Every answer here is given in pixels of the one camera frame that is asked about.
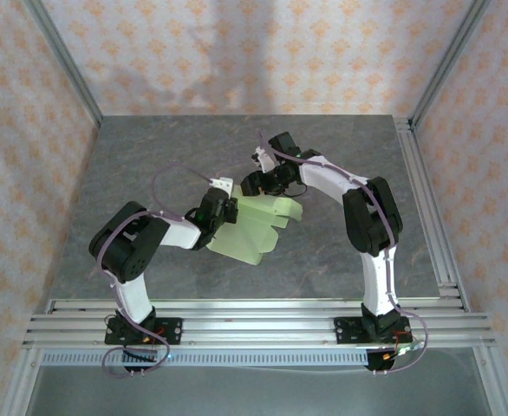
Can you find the light green paper box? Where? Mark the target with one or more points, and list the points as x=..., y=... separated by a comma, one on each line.
x=245, y=229

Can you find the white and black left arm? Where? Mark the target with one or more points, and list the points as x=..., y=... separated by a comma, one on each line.
x=128, y=299

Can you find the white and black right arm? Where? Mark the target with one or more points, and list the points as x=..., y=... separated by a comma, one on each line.
x=377, y=286

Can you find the grey metal sheet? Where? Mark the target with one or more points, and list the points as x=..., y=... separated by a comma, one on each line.
x=258, y=394

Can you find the black electronics board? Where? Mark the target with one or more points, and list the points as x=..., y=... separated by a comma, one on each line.
x=384, y=357

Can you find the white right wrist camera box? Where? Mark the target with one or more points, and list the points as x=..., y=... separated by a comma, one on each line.
x=265, y=161

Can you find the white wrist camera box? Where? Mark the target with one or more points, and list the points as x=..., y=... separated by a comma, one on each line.
x=265, y=161
x=223, y=184

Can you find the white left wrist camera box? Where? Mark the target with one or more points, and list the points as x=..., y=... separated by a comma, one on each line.
x=223, y=184

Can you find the wide aluminium mounting rail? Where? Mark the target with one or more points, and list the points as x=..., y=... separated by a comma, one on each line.
x=258, y=325

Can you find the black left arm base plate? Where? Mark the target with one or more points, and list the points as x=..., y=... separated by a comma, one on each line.
x=173, y=331

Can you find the aluminium side rail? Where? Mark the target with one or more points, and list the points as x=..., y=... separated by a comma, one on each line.
x=431, y=225

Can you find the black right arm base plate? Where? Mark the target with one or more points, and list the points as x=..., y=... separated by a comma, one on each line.
x=345, y=329

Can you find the aluminium frame post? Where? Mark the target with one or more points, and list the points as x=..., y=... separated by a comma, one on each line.
x=449, y=60
x=63, y=56

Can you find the aluminium frame strut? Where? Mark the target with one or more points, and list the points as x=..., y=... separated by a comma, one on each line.
x=20, y=385
x=494, y=385

